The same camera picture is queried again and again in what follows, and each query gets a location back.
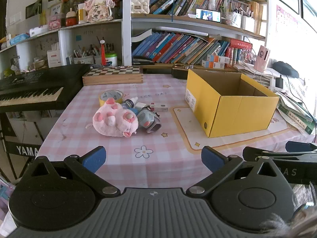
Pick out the pink floral pig ornament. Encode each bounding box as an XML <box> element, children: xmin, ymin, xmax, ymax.
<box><xmin>85</xmin><ymin>0</ymin><xmax>116</xmax><ymax>23</ymax></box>

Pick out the pink cardboard holder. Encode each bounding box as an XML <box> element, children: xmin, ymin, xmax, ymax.
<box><xmin>254</xmin><ymin>45</ymin><xmax>271</xmax><ymax>71</ymax></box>

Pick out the black picture frame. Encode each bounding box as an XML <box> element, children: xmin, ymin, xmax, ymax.
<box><xmin>25</xmin><ymin>0</ymin><xmax>42</xmax><ymax>19</ymax></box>

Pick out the yellow mug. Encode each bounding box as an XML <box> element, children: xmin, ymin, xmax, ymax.
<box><xmin>78</xmin><ymin>3</ymin><xmax>88</xmax><ymax>25</ymax></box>

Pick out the blue wet wipes pack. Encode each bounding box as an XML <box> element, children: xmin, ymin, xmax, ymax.
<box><xmin>10</xmin><ymin>33</ymin><xmax>31</xmax><ymax>45</ymax></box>

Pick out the lit smartphone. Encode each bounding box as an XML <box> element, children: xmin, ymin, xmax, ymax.
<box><xmin>196</xmin><ymin>8</ymin><xmax>222</xmax><ymax>23</ymax></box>

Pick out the yellow cardboard box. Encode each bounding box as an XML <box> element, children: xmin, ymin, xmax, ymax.
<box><xmin>186</xmin><ymin>69</ymin><xmax>280</xmax><ymax>138</ymax></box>

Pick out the grey plush toy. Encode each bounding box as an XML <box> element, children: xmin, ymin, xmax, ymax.
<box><xmin>136</xmin><ymin>105</ymin><xmax>162</xmax><ymax>133</ymax></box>

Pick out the white quilted purse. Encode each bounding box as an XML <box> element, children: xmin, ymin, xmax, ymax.
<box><xmin>130</xmin><ymin>0</ymin><xmax>150</xmax><ymax>14</ymax></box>

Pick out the white tissue box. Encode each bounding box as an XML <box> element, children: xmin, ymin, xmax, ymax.
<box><xmin>29</xmin><ymin>25</ymin><xmax>49</xmax><ymax>36</ymax></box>

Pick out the black electronic keyboard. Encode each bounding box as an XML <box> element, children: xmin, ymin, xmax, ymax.
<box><xmin>0</xmin><ymin>64</ymin><xmax>93</xmax><ymax>112</ymax></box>

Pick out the red white doll jar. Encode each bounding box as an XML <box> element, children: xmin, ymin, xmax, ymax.
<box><xmin>65</xmin><ymin>7</ymin><xmax>77</xmax><ymax>27</ymax></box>

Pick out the orange white small box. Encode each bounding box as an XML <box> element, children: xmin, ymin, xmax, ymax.
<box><xmin>202</xmin><ymin>60</ymin><xmax>225</xmax><ymax>69</ymax></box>
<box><xmin>207</xmin><ymin>54</ymin><xmax>231</xmax><ymax>64</ymax></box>

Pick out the white bookshelf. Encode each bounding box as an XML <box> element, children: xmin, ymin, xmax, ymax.
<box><xmin>0</xmin><ymin>0</ymin><xmax>273</xmax><ymax>73</ymax></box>

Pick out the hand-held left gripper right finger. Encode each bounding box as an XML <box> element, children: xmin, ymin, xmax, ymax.
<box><xmin>186</xmin><ymin>146</ymin><xmax>289</xmax><ymax>197</ymax></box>

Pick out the pink tin box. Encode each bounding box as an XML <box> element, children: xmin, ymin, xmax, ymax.
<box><xmin>48</xmin><ymin>13</ymin><xmax>66</xmax><ymax>31</ymax></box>

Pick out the green lid white jar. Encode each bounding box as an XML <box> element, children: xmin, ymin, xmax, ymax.
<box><xmin>104</xmin><ymin>52</ymin><xmax>118</xmax><ymax>67</ymax></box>

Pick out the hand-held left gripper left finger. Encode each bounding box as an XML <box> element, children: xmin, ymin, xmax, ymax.
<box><xmin>23</xmin><ymin>146</ymin><xmax>121</xmax><ymax>196</ymax></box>

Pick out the pink checkered desktop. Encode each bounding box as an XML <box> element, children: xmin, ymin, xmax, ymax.
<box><xmin>37</xmin><ymin>73</ymin><xmax>317</xmax><ymax>194</ymax></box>

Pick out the white staple box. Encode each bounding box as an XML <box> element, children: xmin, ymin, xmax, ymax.
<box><xmin>148</xmin><ymin>102</ymin><xmax>169</xmax><ymax>112</ymax></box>

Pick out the yellow tape roll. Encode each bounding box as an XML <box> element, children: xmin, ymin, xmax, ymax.
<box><xmin>99</xmin><ymin>89</ymin><xmax>123</xmax><ymax>107</ymax></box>

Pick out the row of colourful books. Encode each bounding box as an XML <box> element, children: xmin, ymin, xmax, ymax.
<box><xmin>149</xmin><ymin>0</ymin><xmax>265</xmax><ymax>34</ymax></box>
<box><xmin>131</xmin><ymin>31</ymin><xmax>231</xmax><ymax>65</ymax></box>

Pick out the wooden chessboard box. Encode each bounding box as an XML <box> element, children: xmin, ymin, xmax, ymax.
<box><xmin>82</xmin><ymin>66</ymin><xmax>144</xmax><ymax>86</ymax></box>

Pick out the white brush holder box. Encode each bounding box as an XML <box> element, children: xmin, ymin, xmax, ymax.
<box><xmin>73</xmin><ymin>45</ymin><xmax>96</xmax><ymax>65</ymax></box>

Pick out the black cable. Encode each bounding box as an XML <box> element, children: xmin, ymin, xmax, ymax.
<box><xmin>280</xmin><ymin>73</ymin><xmax>317</xmax><ymax>119</ymax></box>

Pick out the brass bowl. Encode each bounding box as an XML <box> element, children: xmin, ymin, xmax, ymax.
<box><xmin>33</xmin><ymin>58</ymin><xmax>49</xmax><ymax>70</ymax></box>

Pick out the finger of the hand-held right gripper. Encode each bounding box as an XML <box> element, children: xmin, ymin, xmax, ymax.
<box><xmin>242</xmin><ymin>146</ymin><xmax>317</xmax><ymax>163</ymax></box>
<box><xmin>285</xmin><ymin>141</ymin><xmax>317</xmax><ymax>152</ymax></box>

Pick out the black keyboard stand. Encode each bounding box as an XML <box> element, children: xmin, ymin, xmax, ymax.
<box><xmin>0</xmin><ymin>109</ymin><xmax>44</xmax><ymax>179</ymax></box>

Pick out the green thick book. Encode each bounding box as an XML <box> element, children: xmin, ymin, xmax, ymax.
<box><xmin>277</xmin><ymin>103</ymin><xmax>316</xmax><ymax>135</ymax></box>

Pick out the red slim tube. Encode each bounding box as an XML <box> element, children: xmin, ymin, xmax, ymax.
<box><xmin>99</xmin><ymin>40</ymin><xmax>106</xmax><ymax>66</ymax></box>

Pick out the white paperback book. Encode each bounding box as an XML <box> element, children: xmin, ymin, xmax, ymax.
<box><xmin>131</xmin><ymin>28</ymin><xmax>153</xmax><ymax>43</ymax></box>

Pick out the pile of white papers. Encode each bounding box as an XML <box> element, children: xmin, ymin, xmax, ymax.
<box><xmin>233</xmin><ymin>62</ymin><xmax>276</xmax><ymax>87</ymax></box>
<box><xmin>276</xmin><ymin>89</ymin><xmax>317</xmax><ymax>129</ymax></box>

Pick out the white pen cup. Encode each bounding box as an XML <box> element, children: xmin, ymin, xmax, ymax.
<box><xmin>241</xmin><ymin>15</ymin><xmax>255</xmax><ymax>33</ymax></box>

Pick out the grey fur trim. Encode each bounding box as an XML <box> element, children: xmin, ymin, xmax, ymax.
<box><xmin>260</xmin><ymin>202</ymin><xmax>317</xmax><ymax>238</ymax></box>

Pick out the pink wall poster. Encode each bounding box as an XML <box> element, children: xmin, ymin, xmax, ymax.
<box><xmin>276</xmin><ymin>5</ymin><xmax>299</xmax><ymax>34</ymax></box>

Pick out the pink plush toy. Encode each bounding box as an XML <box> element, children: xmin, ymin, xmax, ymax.
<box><xmin>85</xmin><ymin>98</ymin><xmax>139</xmax><ymax>138</ymax></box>

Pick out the white box red label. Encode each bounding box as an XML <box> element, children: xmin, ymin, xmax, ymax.
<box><xmin>47</xmin><ymin>42</ymin><xmax>63</xmax><ymax>68</ymax></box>

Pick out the blue white bottle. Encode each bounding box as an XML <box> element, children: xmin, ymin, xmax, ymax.
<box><xmin>122</xmin><ymin>97</ymin><xmax>139</xmax><ymax>110</ymax></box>

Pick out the red flat box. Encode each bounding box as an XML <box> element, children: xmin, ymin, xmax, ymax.
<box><xmin>230</xmin><ymin>38</ymin><xmax>253</xmax><ymax>50</ymax></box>

